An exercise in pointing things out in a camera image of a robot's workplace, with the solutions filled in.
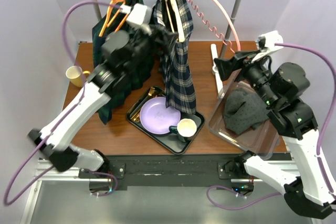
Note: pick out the black tray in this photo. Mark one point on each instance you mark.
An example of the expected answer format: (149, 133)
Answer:
(169, 140)

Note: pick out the dark green plaid skirt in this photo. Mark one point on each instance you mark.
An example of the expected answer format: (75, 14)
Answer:
(137, 77)

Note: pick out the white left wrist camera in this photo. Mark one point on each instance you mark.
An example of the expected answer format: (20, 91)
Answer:
(138, 17)

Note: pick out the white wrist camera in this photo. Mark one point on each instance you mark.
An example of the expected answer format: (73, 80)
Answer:
(267, 44)
(138, 17)

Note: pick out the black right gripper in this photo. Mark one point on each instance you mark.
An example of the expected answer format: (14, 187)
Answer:
(225, 66)

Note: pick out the clear plastic bin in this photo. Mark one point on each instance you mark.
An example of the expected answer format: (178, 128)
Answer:
(261, 141)

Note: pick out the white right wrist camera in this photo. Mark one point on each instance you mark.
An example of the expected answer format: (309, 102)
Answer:
(267, 44)

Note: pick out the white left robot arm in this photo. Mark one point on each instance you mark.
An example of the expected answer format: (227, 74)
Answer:
(122, 55)

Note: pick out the dark green cream mug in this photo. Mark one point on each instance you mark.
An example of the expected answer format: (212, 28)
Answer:
(185, 129)

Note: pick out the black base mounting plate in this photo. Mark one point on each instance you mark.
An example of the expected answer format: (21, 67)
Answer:
(173, 170)

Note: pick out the navy white plaid skirt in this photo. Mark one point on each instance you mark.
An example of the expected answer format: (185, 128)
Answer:
(175, 70)

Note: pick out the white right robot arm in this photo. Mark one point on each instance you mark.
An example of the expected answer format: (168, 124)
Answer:
(308, 194)

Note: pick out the purple plate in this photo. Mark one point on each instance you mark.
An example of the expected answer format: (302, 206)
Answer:
(156, 118)

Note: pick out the orange hanger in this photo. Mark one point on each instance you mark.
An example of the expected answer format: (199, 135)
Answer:
(112, 15)

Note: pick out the beige hanger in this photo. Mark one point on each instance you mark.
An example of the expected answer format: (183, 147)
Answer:
(174, 18)

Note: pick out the yellow mug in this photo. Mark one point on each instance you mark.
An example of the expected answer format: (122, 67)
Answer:
(77, 76)

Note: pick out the gold cutlery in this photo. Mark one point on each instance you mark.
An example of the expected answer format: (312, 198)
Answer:
(151, 94)

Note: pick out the grey dotted skirt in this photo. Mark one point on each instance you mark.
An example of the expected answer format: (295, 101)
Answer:
(244, 110)

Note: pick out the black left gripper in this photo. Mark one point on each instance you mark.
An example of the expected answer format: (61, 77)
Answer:
(166, 45)

